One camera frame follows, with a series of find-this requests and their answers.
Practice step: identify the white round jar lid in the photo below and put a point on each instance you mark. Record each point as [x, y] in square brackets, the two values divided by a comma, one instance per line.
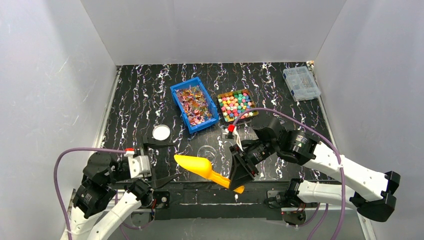
[161, 132]

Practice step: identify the gold tray of star candies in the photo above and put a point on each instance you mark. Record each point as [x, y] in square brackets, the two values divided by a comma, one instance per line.
[234, 104]

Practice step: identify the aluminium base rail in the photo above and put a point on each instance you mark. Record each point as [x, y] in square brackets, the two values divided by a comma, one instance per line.
[203, 211]

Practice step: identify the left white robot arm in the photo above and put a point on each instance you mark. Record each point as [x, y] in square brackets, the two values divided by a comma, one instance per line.
[115, 183]

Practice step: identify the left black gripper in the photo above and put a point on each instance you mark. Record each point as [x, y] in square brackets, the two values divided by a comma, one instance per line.
[151, 162]

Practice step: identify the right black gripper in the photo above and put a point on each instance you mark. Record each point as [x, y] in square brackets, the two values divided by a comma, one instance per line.
[244, 164]

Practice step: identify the clear round plastic jar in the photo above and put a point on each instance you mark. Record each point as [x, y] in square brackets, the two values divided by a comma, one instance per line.
[208, 152]

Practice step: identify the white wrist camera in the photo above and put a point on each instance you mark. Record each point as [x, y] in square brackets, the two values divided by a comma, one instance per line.
[129, 152]
[237, 140]

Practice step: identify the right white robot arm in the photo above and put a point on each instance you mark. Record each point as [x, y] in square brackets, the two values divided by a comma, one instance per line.
[370, 193]

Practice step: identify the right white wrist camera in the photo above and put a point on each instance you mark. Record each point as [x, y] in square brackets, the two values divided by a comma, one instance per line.
[237, 140]

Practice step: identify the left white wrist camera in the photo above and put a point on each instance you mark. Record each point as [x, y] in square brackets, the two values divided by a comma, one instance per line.
[129, 152]

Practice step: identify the clear plastic organizer box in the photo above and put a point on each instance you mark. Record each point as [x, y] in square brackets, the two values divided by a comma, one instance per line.
[301, 84]

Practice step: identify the orange plastic scoop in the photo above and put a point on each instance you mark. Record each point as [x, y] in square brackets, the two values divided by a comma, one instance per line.
[202, 167]

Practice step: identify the blue plastic candy bin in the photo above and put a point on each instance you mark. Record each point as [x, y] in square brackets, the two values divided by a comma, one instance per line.
[197, 108]

